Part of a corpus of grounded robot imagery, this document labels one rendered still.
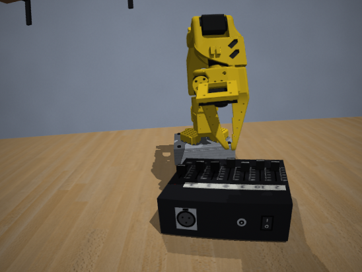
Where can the black lighting desk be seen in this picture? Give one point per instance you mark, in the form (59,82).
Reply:
(236,199)

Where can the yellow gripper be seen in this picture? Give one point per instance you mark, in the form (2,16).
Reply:
(222,93)

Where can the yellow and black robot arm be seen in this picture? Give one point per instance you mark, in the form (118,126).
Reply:
(207,48)

